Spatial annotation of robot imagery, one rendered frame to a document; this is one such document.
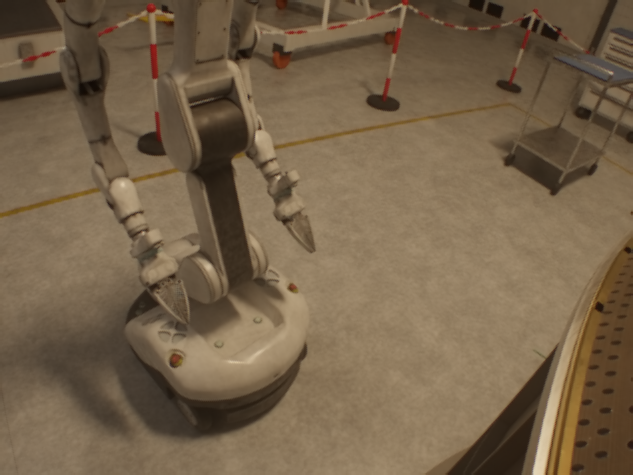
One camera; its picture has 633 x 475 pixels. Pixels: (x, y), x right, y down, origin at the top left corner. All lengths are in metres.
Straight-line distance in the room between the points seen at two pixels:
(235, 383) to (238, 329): 0.22
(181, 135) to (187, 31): 0.23
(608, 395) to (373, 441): 1.30
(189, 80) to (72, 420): 1.24
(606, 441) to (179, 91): 0.99
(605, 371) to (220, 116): 0.94
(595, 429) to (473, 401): 1.50
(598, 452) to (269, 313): 1.26
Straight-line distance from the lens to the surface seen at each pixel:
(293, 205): 1.36
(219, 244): 1.24
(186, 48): 1.06
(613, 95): 5.39
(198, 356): 1.38
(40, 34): 4.02
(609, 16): 8.75
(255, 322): 1.55
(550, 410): 0.47
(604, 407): 0.47
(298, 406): 1.72
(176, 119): 1.08
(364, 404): 1.77
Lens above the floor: 1.50
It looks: 41 degrees down
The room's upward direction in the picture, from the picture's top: 8 degrees clockwise
